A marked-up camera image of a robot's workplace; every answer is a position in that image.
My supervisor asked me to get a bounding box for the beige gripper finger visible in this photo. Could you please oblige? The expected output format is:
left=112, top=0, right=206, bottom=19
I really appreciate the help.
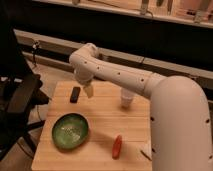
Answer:
left=83, top=85, right=94, bottom=98

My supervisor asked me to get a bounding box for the black eraser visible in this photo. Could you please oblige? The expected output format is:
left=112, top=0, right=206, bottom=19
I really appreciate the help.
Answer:
left=70, top=87, right=81, bottom=103

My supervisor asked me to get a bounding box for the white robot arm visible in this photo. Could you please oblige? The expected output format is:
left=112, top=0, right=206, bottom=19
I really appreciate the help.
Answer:
left=69, top=43, right=213, bottom=171

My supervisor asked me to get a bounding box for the wooden table board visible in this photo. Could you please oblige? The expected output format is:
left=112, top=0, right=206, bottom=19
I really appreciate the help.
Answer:
left=32, top=81, right=152, bottom=171

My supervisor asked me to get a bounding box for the green bowl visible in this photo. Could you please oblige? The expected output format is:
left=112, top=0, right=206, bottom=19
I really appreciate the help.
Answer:
left=52, top=113, right=89, bottom=150

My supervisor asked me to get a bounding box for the red marker pen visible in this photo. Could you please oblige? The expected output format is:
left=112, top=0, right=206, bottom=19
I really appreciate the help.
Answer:
left=112, top=135, right=122, bottom=159

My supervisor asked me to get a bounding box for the black chair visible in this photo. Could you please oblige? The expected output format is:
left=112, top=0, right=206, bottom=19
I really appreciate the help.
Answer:
left=0, top=20, right=49, bottom=161

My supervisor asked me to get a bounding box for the white folded cloth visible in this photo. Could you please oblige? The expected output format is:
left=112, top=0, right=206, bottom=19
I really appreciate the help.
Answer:
left=140, top=150, right=152, bottom=161

